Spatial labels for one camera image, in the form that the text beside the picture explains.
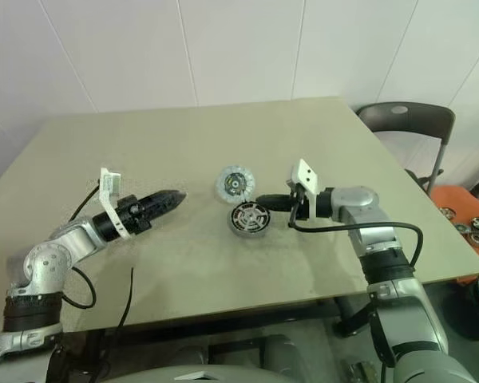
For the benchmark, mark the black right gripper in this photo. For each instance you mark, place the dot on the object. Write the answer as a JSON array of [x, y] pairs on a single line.
[[299, 207]]

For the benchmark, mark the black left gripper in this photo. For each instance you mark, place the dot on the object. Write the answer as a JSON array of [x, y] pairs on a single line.
[[133, 217]]

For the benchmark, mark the spoked silver rotor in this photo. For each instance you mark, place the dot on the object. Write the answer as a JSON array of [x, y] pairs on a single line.
[[250, 217]]

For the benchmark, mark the grey round motor housing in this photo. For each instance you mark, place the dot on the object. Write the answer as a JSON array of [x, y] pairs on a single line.
[[247, 235]]

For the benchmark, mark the round motor stator base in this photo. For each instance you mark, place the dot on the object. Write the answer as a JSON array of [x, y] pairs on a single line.
[[235, 183]]

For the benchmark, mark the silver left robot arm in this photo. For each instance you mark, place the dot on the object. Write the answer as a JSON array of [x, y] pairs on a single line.
[[44, 263]]

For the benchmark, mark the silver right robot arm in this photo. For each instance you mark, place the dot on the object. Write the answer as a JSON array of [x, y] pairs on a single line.
[[363, 203]]

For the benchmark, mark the dark grey rounded shape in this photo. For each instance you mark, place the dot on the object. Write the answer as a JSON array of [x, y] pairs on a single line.
[[191, 355]]

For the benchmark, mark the black folding chair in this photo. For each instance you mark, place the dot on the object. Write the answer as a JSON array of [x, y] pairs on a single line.
[[423, 117]]

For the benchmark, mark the small round black wheel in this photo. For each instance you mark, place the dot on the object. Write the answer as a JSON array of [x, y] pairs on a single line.
[[461, 227], [477, 238], [447, 211]]

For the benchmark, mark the orange tray with parts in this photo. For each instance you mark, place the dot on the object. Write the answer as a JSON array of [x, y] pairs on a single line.
[[459, 197]]

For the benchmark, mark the small metallic floor object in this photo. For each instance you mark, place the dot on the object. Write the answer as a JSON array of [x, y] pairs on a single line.
[[359, 373]]

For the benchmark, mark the black waste bin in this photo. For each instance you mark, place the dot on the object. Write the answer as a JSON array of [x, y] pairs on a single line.
[[469, 323]]

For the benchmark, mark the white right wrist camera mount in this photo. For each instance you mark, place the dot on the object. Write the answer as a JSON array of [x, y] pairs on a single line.
[[308, 175]]

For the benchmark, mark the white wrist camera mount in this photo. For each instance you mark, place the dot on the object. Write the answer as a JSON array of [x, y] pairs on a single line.
[[109, 187], [308, 175]]

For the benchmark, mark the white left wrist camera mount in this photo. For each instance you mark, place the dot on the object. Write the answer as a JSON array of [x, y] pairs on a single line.
[[109, 187]]

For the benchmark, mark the black table frame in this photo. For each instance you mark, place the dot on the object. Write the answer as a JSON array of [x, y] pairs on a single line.
[[355, 319]]

